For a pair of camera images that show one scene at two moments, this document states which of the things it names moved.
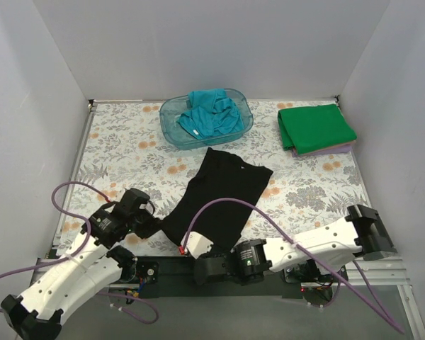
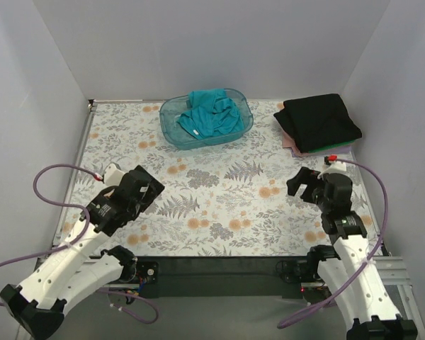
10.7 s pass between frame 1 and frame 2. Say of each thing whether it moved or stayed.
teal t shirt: stayed
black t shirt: moved
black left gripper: moved
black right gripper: moved
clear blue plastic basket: stayed
